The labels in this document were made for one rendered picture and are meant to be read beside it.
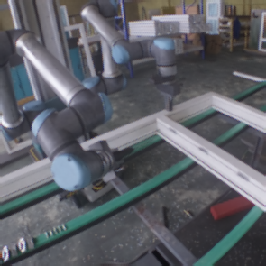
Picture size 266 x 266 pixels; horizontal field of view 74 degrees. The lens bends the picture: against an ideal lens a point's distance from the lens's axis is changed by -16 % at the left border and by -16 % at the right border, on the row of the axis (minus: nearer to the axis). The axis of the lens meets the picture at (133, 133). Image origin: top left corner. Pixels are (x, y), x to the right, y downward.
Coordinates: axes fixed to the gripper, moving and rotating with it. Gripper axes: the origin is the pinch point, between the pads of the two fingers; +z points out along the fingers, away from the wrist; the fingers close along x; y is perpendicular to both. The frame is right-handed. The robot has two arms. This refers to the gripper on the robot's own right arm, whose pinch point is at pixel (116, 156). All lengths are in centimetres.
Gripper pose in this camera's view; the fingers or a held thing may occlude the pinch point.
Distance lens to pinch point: 78.2
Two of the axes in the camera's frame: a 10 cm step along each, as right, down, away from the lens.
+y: 8.6, -4.4, -2.5
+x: -4.3, -9.0, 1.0
